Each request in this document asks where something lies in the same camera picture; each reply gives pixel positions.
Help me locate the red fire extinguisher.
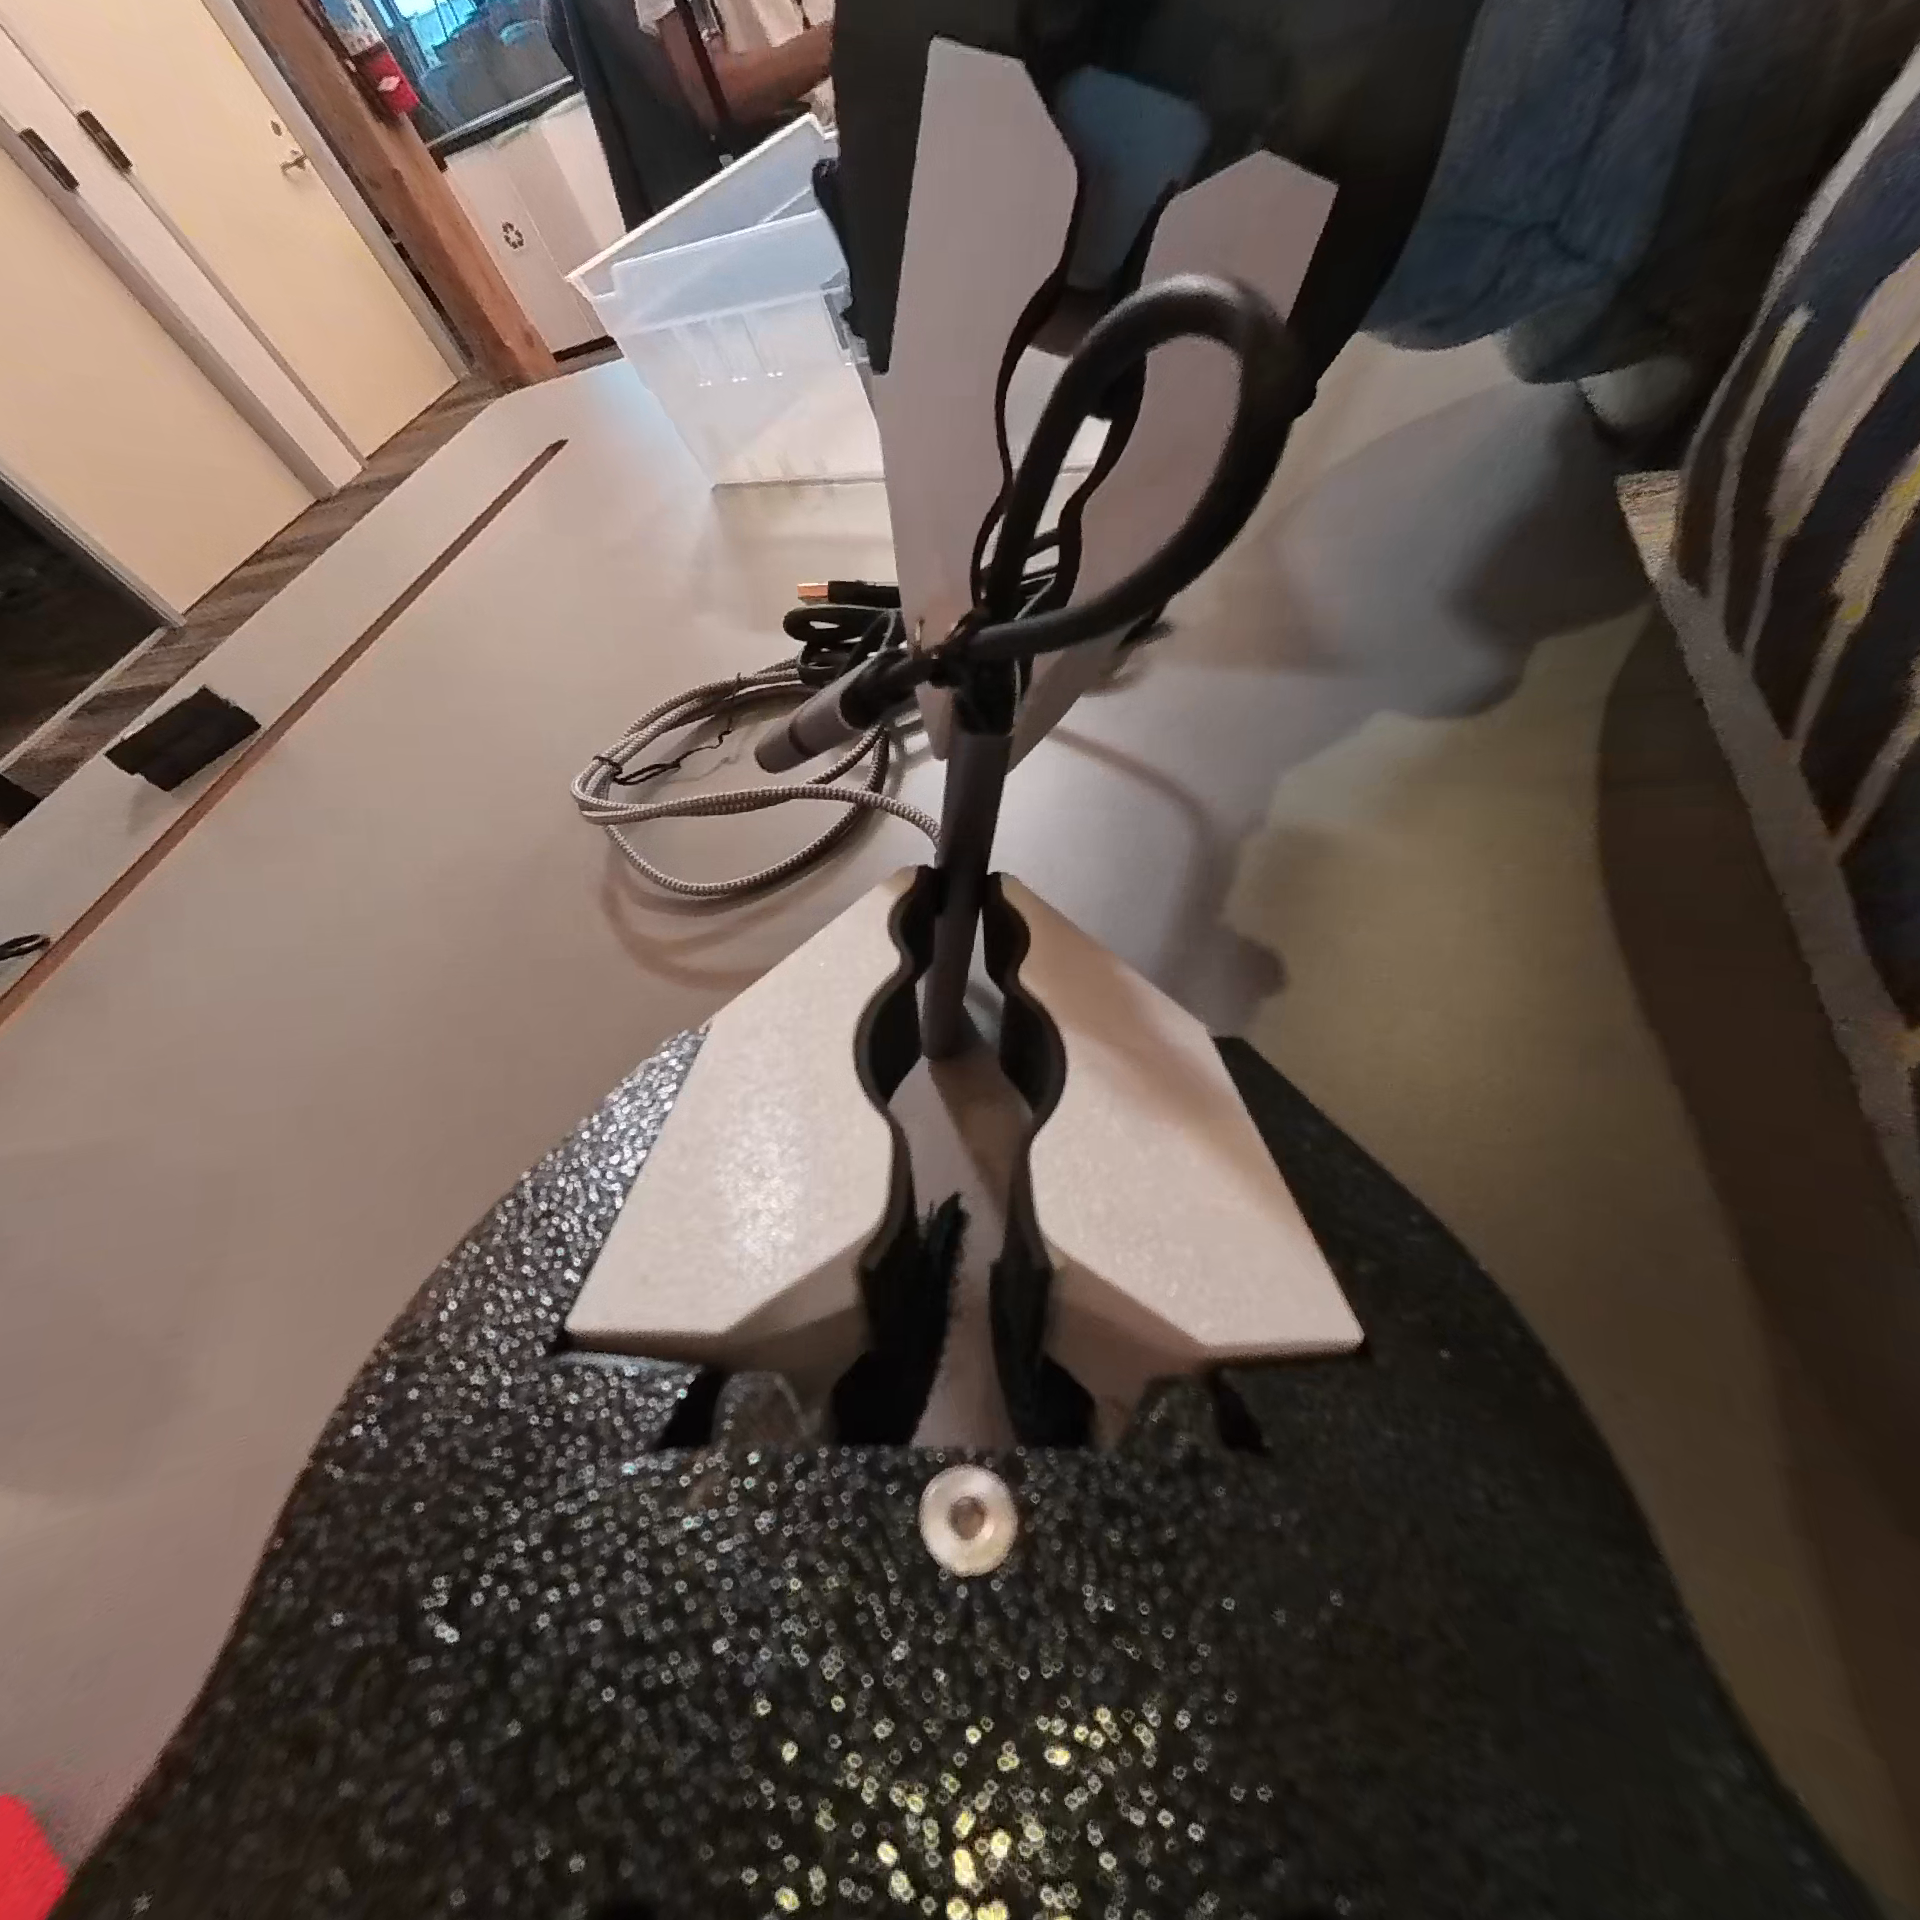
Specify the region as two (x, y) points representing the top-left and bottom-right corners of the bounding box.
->
(321, 0), (424, 122)

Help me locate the black cable with grey plugs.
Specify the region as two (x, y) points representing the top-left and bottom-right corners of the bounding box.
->
(907, 278), (1297, 1071)

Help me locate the grey braided cable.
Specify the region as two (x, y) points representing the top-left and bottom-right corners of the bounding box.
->
(569, 662), (945, 904)

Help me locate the small black box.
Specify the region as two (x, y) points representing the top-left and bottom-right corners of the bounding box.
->
(104, 688), (260, 794)

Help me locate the cream door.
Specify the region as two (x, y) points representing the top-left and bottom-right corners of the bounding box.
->
(0, 0), (459, 453)
(0, 143), (308, 617)

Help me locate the dark patterned pillow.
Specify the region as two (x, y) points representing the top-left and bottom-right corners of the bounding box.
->
(1651, 89), (1920, 1051)

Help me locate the red plastic case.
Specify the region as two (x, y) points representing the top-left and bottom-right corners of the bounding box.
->
(0, 1792), (68, 1920)

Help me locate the white trash bin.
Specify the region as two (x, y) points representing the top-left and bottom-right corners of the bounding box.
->
(451, 112), (632, 362)

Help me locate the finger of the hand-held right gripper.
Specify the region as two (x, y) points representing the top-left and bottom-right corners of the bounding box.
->
(1041, 152), (1343, 712)
(872, 37), (1086, 754)

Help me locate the wooden post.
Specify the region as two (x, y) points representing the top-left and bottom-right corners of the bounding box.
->
(246, 0), (558, 384)

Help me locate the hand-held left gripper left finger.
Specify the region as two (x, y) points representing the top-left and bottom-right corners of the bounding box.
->
(564, 862), (945, 1445)

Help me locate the white plastic bin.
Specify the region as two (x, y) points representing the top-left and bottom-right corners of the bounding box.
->
(567, 118), (903, 490)

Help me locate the blue cloth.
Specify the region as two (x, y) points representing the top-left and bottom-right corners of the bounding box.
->
(1358, 0), (1853, 397)

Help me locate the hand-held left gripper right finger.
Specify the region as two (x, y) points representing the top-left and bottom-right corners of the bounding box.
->
(975, 874), (1366, 1445)

